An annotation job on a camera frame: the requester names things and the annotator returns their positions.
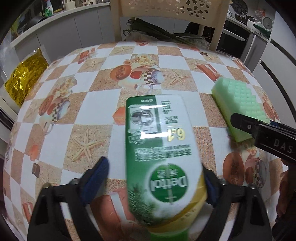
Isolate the person's right hand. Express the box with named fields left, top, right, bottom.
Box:
left=276, top=159, right=295, bottom=217

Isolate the gold foil bag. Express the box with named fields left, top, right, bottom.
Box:
left=4, top=47, right=49, bottom=107

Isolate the green sponge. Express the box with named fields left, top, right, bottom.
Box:
left=212, top=77, right=270, bottom=143

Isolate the checkered patterned tablecloth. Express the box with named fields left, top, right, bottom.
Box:
left=3, top=42, right=285, bottom=240

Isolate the white refrigerator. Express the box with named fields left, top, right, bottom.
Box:
left=253, top=12, right=295, bottom=108

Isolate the green dish soap bottle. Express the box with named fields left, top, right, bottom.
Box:
left=43, top=0, right=53, bottom=18

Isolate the green Dettol box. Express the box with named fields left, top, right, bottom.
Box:
left=125, top=95, right=207, bottom=240

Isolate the round black baking pan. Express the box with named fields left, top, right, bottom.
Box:
left=230, top=0, right=248, bottom=16

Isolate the beige plastic basket rack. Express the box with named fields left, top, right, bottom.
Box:
left=110, top=0, right=230, bottom=51

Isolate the black built-in oven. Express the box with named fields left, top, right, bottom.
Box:
left=217, top=20, right=254, bottom=61

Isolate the white rice cooker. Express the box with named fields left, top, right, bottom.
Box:
left=247, top=16, right=273, bottom=38

